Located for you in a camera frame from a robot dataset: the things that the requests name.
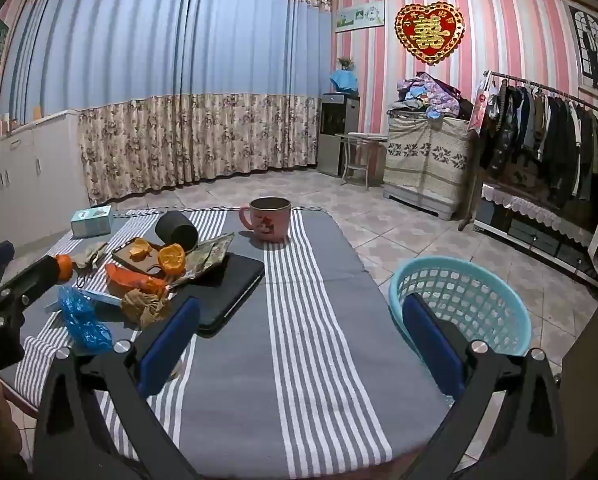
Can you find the black cylinder container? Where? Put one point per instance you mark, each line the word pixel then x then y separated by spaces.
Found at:
pixel 171 227

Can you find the grey beige glove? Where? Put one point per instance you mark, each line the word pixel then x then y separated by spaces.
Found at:
pixel 91 252

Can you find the light blue plastic basket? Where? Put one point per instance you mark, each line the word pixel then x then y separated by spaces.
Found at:
pixel 479 300

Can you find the wall poster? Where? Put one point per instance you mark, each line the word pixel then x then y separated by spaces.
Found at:
pixel 591 50

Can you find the pile of clothes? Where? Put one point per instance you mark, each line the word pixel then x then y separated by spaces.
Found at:
pixel 429 92

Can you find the row of hanging clothes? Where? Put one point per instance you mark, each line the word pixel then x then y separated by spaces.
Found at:
pixel 554 135

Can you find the black tablet case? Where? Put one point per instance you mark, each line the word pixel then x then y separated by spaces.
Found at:
pixel 229 280

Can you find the white cabinet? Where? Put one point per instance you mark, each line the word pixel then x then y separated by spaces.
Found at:
pixel 29 170

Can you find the metal clothes rack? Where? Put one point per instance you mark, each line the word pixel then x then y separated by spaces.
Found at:
pixel 519 80

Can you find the brown wooden furniture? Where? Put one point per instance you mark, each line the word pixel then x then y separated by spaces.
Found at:
pixel 594 385

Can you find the pink mug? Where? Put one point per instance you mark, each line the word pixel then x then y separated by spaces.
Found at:
pixel 271 225

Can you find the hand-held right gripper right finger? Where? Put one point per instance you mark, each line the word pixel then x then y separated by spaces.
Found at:
pixel 431 345

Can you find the low black cabinet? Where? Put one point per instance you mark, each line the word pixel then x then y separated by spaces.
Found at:
pixel 529 237

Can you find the blue plastic bag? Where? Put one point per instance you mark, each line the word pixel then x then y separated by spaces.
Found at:
pixel 81 317

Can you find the small metal side table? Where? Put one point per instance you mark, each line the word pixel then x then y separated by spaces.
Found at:
pixel 361 136

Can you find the grey water dispenser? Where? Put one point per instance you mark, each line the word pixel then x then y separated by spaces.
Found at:
pixel 336 135

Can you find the pink gift bag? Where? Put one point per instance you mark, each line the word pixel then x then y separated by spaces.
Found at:
pixel 480 107

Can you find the patterned snack wrapper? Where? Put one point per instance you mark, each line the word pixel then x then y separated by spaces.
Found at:
pixel 206 257

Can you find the small potted plant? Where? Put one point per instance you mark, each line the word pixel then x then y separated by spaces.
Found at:
pixel 345 63

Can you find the cloth-covered cabinet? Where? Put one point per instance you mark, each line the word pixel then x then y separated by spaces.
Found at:
pixel 424 160

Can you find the brown phone case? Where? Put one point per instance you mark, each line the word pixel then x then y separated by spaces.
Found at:
pixel 121 256

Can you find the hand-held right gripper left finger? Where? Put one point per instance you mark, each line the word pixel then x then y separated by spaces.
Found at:
pixel 171 345

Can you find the orange peel half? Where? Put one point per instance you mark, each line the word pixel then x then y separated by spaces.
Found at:
pixel 171 259
pixel 140 250

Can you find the teal tissue box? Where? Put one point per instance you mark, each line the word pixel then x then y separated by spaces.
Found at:
pixel 91 225

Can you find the wall calendar picture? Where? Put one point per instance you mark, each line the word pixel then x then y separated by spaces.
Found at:
pixel 359 17

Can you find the brown paper ball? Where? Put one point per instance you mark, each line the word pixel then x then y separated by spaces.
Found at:
pixel 146 307

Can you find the blue floral curtain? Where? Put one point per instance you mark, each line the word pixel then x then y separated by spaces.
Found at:
pixel 179 60

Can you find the grey white striped tablecloth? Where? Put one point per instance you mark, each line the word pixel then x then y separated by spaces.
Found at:
pixel 319 310

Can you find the orange plastic bag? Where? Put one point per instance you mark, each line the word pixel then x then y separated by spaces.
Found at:
pixel 129 277

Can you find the red gold heart decoration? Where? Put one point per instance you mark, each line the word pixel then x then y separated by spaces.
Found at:
pixel 429 32

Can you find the white lace cloth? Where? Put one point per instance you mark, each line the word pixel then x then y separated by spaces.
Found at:
pixel 529 205

